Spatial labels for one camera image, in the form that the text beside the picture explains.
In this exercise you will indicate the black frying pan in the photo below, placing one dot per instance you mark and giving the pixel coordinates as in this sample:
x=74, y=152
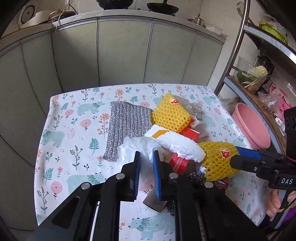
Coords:
x=163, y=8

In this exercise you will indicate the white plastic bag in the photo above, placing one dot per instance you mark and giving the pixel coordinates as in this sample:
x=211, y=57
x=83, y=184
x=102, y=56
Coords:
x=144, y=145

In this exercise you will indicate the white container on counter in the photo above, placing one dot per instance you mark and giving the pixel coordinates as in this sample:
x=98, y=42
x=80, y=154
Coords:
x=214, y=29

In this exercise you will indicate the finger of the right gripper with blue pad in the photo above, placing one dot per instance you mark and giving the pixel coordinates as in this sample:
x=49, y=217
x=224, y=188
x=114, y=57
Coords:
x=248, y=153
x=244, y=163

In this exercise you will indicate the glass bowl of vegetables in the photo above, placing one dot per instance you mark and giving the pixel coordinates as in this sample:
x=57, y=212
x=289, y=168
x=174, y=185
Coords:
x=253, y=78

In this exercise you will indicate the red cardboard box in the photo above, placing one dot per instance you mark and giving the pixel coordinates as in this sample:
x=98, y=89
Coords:
x=183, y=165

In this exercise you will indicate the floral bear tablecloth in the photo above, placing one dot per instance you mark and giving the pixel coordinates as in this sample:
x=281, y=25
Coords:
x=73, y=144

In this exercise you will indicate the black steel wool scrubber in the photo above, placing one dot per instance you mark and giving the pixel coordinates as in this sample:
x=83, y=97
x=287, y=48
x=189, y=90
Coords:
x=195, y=178

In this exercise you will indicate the pink plastic bucket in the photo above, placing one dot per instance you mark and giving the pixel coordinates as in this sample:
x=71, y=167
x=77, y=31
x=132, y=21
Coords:
x=252, y=126

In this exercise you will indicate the clear plastic wrap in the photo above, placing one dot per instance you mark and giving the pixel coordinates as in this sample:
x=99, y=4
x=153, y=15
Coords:
x=195, y=110

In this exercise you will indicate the person's right hand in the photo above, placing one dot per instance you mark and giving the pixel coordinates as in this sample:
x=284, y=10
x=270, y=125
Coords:
x=274, y=202

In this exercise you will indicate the clear bag on shelf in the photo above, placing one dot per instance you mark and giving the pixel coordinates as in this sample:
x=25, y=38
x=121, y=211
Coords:
x=272, y=103

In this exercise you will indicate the steel kettle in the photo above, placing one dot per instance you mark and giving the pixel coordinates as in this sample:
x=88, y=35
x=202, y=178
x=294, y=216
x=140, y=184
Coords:
x=197, y=20

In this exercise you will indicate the green plastic colander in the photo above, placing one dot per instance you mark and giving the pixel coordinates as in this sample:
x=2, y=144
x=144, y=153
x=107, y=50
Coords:
x=273, y=31

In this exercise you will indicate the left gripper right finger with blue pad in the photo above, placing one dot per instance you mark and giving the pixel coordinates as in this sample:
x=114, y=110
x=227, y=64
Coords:
x=202, y=212

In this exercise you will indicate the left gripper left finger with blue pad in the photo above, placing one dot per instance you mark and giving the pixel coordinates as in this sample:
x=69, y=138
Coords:
x=92, y=212

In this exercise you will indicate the pink polka dot cloth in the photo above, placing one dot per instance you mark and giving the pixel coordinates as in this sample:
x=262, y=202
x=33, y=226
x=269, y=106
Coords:
x=285, y=102

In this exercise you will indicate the black wok with lid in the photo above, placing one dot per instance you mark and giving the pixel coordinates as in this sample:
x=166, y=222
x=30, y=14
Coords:
x=114, y=4

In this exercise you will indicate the metal shelf rack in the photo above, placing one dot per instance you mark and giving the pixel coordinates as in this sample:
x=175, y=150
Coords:
x=255, y=42

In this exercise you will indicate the black blender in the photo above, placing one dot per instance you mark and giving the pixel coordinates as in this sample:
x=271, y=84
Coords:
x=266, y=62

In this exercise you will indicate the silver mesh scouring cloth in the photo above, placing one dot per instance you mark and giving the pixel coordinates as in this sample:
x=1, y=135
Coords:
x=126, y=120

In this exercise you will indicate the yellow foam fruit net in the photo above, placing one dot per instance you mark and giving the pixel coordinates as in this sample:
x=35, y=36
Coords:
x=170, y=114

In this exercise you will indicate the white foam fruit net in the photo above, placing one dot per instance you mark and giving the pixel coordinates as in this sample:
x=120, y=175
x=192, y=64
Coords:
x=176, y=143

